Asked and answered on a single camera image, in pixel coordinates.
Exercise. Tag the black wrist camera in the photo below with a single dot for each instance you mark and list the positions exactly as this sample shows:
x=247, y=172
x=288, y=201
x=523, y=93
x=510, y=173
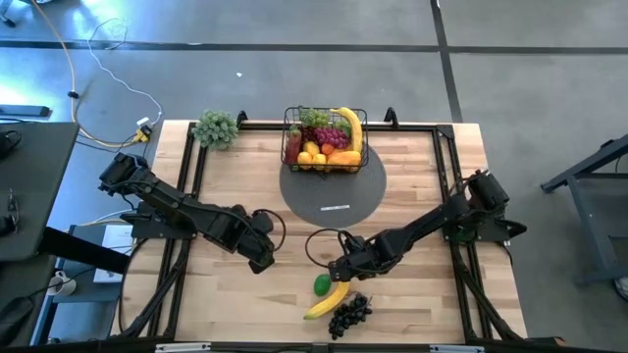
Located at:
x=262, y=223
x=349, y=243

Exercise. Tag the round grey woven placemat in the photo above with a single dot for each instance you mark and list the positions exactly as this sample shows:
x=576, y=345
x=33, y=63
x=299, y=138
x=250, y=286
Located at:
x=333, y=193

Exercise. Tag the grey metal table frame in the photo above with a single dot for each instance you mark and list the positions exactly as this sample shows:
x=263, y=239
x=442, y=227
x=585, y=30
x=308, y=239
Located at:
x=584, y=216

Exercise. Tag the dark grey desk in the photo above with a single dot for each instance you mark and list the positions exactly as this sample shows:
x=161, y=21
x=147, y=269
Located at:
x=34, y=196

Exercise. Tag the black flat bar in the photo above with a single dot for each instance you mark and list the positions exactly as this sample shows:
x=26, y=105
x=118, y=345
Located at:
x=24, y=111

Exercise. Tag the white label strip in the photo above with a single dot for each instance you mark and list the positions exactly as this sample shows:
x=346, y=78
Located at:
x=335, y=208

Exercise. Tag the black grapes bunch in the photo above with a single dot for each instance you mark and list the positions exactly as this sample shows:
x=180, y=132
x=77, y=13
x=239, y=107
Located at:
x=349, y=314

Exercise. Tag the white paper sheet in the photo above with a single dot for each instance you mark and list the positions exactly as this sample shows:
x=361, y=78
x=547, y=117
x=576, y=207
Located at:
x=118, y=237

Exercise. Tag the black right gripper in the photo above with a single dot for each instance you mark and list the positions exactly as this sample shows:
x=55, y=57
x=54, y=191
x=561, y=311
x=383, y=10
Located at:
x=368, y=257

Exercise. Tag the black aluminium table frame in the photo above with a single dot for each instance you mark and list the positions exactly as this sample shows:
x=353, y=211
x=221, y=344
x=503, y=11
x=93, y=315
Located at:
x=265, y=126

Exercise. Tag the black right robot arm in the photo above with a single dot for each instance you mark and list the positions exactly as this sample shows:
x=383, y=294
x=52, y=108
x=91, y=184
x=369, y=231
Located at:
x=432, y=220

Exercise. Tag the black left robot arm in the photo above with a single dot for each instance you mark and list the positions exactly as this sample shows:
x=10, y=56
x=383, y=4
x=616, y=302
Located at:
x=167, y=201

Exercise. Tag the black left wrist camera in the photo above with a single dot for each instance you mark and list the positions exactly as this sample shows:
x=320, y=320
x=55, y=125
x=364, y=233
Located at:
x=262, y=223

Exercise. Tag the pink purple grapes bunch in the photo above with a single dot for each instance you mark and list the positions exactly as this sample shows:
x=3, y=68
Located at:
x=332, y=137

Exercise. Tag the orange yellow mango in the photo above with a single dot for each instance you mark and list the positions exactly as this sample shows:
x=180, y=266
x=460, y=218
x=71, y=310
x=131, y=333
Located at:
x=344, y=159

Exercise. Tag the large yellow banana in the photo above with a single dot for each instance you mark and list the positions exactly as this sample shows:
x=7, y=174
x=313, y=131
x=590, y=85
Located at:
x=326, y=306

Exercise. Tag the potted green succulent plant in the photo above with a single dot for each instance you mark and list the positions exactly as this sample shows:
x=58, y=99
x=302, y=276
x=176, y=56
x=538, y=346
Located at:
x=216, y=129

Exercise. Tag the green grapes bunch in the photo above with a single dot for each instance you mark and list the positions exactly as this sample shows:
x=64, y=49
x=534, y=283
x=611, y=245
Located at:
x=314, y=117

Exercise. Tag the white yellow power plug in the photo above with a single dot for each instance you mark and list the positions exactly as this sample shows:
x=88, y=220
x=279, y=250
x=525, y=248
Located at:
x=143, y=128

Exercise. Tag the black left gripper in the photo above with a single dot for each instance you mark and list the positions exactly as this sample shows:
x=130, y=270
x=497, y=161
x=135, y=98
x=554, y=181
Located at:
x=240, y=235

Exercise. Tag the white mug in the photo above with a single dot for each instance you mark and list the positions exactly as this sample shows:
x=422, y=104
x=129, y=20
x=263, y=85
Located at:
x=61, y=284

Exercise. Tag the small yellow banana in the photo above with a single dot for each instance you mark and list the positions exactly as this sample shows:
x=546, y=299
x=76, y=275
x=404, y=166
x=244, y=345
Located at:
x=355, y=132

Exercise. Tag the black desk beam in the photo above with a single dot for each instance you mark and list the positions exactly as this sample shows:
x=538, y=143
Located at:
x=83, y=250

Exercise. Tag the silver aluminium bracket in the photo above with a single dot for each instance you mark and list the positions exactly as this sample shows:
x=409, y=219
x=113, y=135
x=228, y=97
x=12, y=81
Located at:
x=183, y=347
x=456, y=348

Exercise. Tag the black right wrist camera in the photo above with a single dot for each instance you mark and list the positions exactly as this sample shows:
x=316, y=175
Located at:
x=349, y=243

